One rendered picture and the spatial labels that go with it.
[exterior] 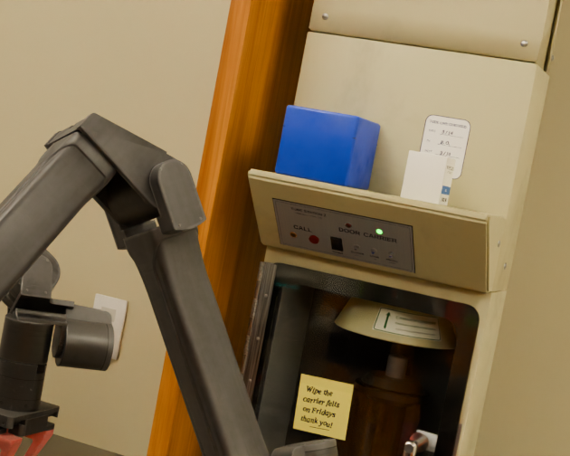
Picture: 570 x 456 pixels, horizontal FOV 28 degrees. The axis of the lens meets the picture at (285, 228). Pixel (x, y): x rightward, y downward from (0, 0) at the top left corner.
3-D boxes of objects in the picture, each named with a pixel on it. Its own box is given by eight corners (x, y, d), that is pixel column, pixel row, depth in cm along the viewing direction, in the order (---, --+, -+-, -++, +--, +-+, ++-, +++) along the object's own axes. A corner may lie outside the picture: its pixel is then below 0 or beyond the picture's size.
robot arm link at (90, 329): (8, 282, 140) (23, 251, 133) (99, 294, 145) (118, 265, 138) (1, 373, 134) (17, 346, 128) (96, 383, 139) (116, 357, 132)
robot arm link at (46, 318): (4, 302, 134) (10, 311, 129) (61, 309, 137) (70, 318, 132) (-6, 359, 135) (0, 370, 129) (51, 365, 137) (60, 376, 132)
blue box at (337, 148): (299, 177, 156) (312, 112, 155) (368, 190, 152) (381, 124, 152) (273, 173, 146) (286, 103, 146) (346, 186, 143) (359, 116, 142)
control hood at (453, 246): (265, 243, 158) (279, 173, 158) (493, 293, 147) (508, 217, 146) (232, 243, 147) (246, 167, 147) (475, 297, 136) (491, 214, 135)
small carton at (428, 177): (409, 198, 147) (418, 153, 147) (447, 205, 146) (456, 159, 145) (400, 196, 143) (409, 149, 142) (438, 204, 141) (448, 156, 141)
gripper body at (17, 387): (59, 421, 137) (70, 361, 137) (9, 433, 127) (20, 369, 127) (14, 407, 139) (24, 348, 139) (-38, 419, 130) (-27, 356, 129)
